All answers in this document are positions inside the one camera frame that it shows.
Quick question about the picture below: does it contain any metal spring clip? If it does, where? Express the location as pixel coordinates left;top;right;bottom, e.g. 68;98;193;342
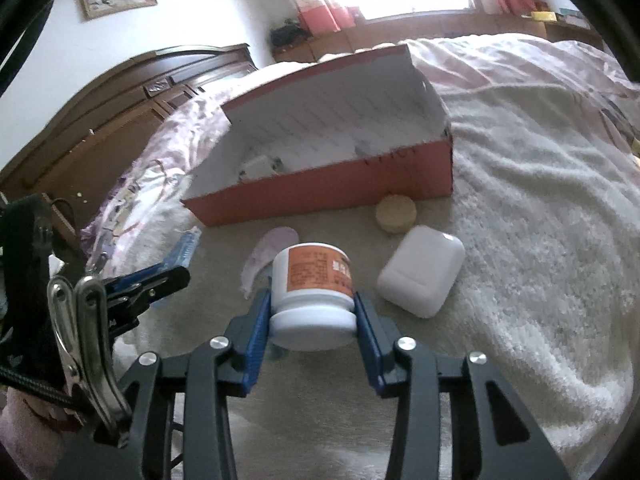
47;275;133;442

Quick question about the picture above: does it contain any dark wooden headboard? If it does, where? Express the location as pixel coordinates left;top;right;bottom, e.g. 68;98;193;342
0;42;258;221

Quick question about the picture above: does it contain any round tan lid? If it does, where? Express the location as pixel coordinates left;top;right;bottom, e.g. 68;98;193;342
375;195;418;234

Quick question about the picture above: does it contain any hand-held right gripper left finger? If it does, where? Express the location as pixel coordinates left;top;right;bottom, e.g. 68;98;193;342
52;287;273;480

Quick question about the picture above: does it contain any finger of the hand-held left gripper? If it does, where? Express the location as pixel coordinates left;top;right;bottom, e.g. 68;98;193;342
102;265;191;307
106;304;152;339

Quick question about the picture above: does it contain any pink floral quilt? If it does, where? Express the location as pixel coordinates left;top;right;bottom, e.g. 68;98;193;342
80;32;640;276

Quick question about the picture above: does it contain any red cardboard box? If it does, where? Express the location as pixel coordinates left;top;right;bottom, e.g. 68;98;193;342
181;43;453;227

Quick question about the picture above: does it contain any white plastic soap case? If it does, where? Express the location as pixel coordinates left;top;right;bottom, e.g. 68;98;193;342
376;225;466;319

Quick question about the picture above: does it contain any wooden window ledge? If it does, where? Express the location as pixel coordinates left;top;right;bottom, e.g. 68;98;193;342
272;9;601;62

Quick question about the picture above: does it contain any white charger plug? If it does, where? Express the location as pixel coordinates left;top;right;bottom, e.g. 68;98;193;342
239;155;276;181

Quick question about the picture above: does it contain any black cable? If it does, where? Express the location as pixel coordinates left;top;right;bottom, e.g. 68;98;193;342
0;364;83;407

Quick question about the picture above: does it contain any black bag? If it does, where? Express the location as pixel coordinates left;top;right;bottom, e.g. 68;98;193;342
270;19;309;52

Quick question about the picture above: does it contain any stack of books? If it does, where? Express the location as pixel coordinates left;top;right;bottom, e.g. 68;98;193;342
556;7;597;29

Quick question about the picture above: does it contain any white jar with orange label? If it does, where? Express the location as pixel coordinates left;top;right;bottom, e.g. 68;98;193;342
269;242;358;352

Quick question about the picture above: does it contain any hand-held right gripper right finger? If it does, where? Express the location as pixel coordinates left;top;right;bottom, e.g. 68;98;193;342
352;290;571;480

